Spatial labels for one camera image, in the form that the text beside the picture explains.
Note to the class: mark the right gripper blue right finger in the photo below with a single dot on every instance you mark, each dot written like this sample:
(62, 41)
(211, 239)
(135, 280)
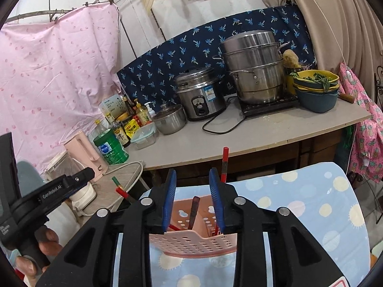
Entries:
(216, 187)

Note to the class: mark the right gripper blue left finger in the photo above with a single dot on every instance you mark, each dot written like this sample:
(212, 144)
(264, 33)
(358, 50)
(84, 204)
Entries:
(169, 195)

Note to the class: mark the brown chopstick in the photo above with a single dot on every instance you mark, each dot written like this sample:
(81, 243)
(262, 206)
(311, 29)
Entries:
(193, 211)

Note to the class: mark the bright red chopstick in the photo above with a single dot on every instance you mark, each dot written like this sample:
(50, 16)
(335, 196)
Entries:
(225, 160)

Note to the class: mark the dark red chopstick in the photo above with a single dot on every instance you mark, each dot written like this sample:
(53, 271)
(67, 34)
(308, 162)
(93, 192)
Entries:
(125, 195)

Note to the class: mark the green chopstick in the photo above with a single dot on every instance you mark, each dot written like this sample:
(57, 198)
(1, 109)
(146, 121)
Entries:
(115, 180)

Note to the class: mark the person's left hand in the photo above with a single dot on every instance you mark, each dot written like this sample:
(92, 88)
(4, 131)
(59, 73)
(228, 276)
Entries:
(50, 248)

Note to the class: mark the grey-blue dish rack lid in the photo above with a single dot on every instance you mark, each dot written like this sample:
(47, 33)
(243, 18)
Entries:
(28, 177)

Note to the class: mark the white dish rack bin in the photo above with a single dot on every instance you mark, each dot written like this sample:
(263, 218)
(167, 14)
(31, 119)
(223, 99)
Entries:
(63, 221)

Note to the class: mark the clear food storage container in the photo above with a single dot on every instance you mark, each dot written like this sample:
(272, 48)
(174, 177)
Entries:
(145, 136)

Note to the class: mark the pink perforated utensil basket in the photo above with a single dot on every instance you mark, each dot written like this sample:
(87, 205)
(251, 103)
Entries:
(199, 242)

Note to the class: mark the small steel lidded pot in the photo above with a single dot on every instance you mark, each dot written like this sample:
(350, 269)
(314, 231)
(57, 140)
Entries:
(170, 119)

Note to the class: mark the yellow seasoning packet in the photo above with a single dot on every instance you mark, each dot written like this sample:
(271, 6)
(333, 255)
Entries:
(131, 127)

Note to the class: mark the green detergent bottle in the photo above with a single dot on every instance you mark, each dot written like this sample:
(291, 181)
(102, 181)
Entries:
(110, 147)

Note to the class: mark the yellow oil bottle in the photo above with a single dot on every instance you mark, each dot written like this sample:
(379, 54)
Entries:
(142, 113)

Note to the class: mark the pink electric kettle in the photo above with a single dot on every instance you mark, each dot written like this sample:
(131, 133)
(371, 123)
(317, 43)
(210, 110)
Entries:
(81, 150)

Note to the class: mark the steel rice cooker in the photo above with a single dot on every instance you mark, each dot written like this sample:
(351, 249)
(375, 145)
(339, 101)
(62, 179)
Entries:
(200, 93)

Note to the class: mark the white carton box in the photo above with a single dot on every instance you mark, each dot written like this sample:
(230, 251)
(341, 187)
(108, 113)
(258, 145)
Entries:
(112, 107)

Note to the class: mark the navy floral backsplash cloth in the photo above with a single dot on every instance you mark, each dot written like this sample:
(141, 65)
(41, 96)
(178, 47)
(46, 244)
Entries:
(151, 77)

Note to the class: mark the black induction cooktop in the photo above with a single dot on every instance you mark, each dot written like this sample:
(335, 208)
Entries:
(286, 101)

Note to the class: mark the large stacked steel steamer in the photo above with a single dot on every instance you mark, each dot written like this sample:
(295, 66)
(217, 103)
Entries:
(254, 61)

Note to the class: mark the blue and yellow bowls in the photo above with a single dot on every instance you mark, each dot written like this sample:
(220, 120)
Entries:
(317, 90)

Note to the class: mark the pink dotted curtain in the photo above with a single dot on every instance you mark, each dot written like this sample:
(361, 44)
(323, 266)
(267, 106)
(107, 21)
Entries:
(54, 77)

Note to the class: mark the pink floral hanging garment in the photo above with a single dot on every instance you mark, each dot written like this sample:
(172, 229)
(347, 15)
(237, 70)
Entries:
(366, 152)

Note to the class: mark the beige hanging curtain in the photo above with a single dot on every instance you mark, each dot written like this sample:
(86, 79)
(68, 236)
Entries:
(343, 31)

